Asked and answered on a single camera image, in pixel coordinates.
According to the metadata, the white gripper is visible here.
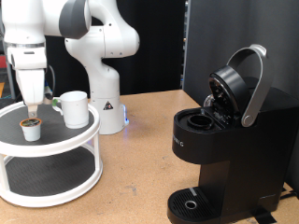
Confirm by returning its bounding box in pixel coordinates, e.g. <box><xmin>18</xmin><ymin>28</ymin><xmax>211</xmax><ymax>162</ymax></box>
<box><xmin>6</xmin><ymin>46</ymin><xmax>49</xmax><ymax>119</ymax></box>

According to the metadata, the white coffee pod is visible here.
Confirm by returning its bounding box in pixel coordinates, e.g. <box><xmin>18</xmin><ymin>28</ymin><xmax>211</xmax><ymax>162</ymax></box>
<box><xmin>19</xmin><ymin>117</ymin><xmax>43</xmax><ymax>143</ymax></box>

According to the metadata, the white mug with green-marked handle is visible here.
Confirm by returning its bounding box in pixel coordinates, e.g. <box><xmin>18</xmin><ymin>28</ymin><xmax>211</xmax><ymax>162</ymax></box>
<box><xmin>51</xmin><ymin>90</ymin><xmax>91</xmax><ymax>130</ymax></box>

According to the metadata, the black Keurig coffee machine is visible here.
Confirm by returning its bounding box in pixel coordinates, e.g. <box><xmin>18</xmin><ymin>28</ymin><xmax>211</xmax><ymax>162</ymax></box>
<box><xmin>166</xmin><ymin>43</ymin><xmax>299</xmax><ymax>224</ymax></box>

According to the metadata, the white two-tier turntable shelf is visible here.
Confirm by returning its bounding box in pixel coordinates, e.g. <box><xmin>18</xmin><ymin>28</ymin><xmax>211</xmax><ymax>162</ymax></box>
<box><xmin>0</xmin><ymin>96</ymin><xmax>104</xmax><ymax>208</ymax></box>

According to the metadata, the perforated metal upright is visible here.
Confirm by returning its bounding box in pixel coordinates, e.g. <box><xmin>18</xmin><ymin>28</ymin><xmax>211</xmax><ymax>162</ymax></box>
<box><xmin>180</xmin><ymin>0</ymin><xmax>191</xmax><ymax>91</ymax></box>

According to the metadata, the grey partition panel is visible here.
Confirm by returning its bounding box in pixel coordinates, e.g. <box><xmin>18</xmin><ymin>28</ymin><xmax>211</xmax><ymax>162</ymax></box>
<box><xmin>183</xmin><ymin>0</ymin><xmax>299</xmax><ymax>104</ymax></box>

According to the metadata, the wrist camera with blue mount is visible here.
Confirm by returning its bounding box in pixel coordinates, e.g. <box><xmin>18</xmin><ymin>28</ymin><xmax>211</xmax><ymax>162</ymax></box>
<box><xmin>43</xmin><ymin>78</ymin><xmax>57</xmax><ymax>105</ymax></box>

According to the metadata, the grey metal frame post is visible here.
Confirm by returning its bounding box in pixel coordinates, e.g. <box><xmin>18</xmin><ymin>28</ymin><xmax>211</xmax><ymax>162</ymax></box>
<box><xmin>7</xmin><ymin>68</ymin><xmax>16</xmax><ymax>101</ymax></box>

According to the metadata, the black camera cable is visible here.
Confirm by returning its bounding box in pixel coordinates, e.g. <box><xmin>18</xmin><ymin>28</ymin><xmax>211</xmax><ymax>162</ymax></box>
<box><xmin>46</xmin><ymin>63</ymin><xmax>57</xmax><ymax>94</ymax></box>

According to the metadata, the black power cord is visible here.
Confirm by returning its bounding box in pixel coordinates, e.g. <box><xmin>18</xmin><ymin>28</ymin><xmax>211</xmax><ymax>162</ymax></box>
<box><xmin>278</xmin><ymin>186</ymin><xmax>299</xmax><ymax>202</ymax></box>

